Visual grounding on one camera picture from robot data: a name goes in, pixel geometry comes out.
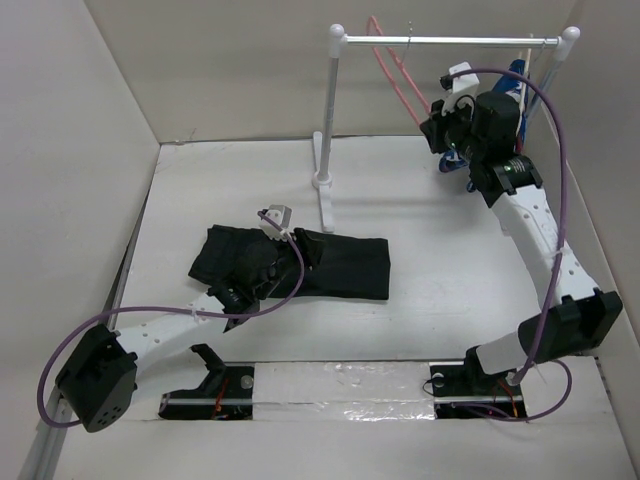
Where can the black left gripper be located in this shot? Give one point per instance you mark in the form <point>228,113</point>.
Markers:
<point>310,248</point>

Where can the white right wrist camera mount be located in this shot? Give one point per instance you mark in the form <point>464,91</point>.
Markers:
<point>457,87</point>

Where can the blue patterned garment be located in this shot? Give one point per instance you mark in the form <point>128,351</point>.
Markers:
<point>450,161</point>

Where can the silver white clothes rack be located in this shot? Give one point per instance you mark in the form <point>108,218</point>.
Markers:
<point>375,38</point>

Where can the white foam tape panel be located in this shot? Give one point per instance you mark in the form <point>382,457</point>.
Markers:
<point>341,391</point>

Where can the cream wooden hanger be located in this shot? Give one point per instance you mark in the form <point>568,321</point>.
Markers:
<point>526,56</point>

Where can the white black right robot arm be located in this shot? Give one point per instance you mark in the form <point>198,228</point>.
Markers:
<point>576,315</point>

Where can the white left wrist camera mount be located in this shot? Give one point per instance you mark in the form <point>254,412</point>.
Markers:
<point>275,222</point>

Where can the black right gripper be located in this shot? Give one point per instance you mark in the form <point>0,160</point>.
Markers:
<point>435,125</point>

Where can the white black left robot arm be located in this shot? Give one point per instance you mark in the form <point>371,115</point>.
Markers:
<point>98,380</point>

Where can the black denim trousers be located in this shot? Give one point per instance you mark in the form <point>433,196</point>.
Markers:
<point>349,267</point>

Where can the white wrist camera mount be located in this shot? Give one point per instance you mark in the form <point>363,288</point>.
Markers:
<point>275,222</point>
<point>457,87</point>

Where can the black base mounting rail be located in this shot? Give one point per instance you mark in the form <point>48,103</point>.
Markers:
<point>452,399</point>

